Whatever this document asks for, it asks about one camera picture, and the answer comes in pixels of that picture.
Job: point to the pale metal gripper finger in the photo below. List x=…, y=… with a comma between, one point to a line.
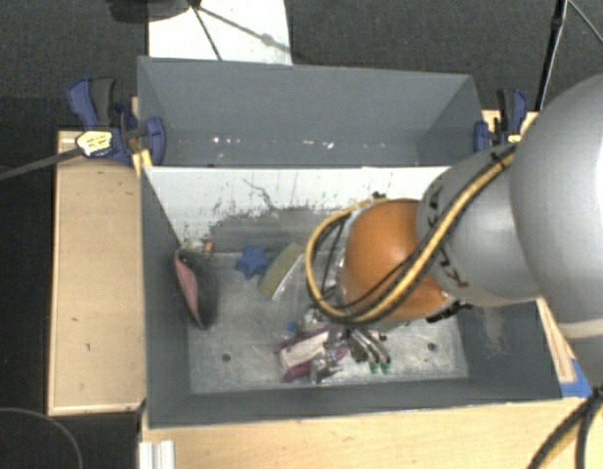
x=319, y=372
x=334, y=356

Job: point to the purple and white soft toy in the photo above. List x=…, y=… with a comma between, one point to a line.
x=301, y=351

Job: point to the olive green sponge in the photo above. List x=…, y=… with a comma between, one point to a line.
x=277, y=270

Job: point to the blue star toy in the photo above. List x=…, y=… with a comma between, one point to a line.
x=251, y=261

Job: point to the pink and black shoe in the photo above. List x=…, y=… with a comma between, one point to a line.
x=191, y=284

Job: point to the grey metal bin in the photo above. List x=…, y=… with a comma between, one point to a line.
x=291, y=115

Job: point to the pale wood flat board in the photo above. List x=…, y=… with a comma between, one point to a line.
x=98, y=281

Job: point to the black cylinder on white bracket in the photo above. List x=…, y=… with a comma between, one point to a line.
x=440, y=313

